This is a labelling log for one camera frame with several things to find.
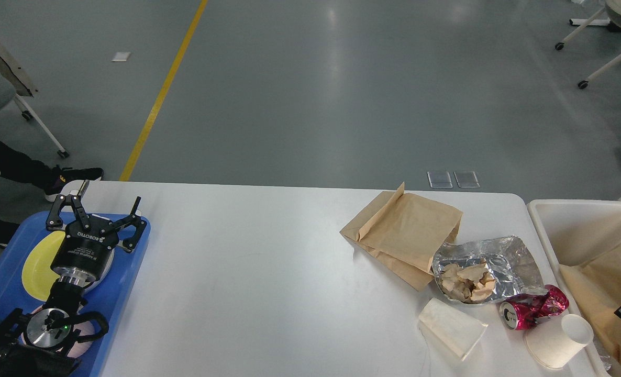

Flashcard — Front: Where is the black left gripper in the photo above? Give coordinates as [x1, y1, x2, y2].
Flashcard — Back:
[45, 179, 148, 286]

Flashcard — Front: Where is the large brown paper bag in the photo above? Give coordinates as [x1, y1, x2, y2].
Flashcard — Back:
[559, 243, 621, 364]

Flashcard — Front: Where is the yellow plastic plate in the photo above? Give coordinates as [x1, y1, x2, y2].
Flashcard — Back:
[21, 231, 65, 302]

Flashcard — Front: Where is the pink ribbed mug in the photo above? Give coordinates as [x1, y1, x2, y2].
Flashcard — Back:
[19, 306, 95, 358]

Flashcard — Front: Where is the red object under arm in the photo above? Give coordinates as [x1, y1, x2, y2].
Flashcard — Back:
[498, 284, 570, 331]

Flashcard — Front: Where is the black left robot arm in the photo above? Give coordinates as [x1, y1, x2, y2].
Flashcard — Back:
[0, 182, 150, 376]

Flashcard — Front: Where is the clear plastic wrapper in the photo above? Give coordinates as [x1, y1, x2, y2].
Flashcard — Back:
[598, 353, 613, 373]

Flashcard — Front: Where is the pink plate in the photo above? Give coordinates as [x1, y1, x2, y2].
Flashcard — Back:
[79, 213, 119, 293]

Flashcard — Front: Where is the beige plastic bin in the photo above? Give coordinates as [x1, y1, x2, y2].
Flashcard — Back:
[528, 199, 621, 376]

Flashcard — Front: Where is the white paper cup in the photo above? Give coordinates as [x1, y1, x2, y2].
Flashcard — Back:
[524, 314, 594, 369]

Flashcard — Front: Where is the person in black clothes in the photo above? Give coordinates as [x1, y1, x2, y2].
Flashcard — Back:
[0, 141, 104, 249]

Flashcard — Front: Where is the blue plastic tray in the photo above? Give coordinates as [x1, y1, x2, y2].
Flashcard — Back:
[0, 212, 152, 376]

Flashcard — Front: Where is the foil tray with crumpled paper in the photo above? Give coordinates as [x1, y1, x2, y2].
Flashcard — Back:
[431, 236, 546, 305]

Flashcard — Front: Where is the white paper napkin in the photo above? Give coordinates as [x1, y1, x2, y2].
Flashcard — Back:
[418, 298, 489, 361]

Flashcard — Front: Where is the clear floor plate right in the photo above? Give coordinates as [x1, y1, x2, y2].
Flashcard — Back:
[453, 170, 481, 189]

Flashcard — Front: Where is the clear floor plate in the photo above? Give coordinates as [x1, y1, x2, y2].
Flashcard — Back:
[427, 170, 453, 189]
[453, 170, 481, 189]

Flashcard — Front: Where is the clear floor plate left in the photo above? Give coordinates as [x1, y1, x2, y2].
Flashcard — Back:
[427, 170, 453, 189]

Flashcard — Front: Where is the white chair base right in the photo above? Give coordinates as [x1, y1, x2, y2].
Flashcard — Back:
[554, 1, 621, 92]

